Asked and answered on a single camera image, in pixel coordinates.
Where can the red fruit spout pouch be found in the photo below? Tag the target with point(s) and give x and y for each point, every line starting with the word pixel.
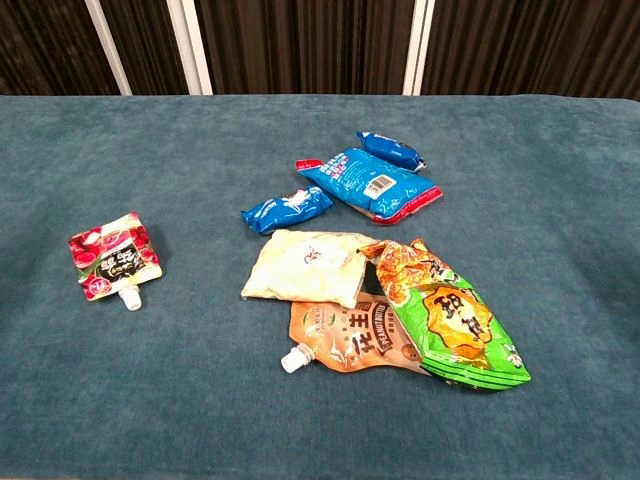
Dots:
pixel 112 255

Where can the cream yellow plastic bag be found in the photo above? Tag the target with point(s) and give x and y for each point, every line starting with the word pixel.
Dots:
pixel 300 270

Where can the large blue barcode bag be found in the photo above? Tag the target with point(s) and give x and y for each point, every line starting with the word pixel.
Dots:
pixel 357 182

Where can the orange green snack bag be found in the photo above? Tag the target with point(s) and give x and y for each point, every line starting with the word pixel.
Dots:
pixel 450 320

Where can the white background post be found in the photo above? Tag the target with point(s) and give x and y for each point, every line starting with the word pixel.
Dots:
pixel 109 50
pixel 190 50
pixel 418 50

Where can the teal velvet tablecloth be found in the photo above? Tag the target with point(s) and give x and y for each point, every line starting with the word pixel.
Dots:
pixel 150 400

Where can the brown peanut butter spout pouch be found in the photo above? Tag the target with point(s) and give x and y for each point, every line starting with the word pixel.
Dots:
pixel 345 340

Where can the small blue snack pack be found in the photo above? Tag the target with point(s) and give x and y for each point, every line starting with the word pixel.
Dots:
pixel 282 210
pixel 390 150

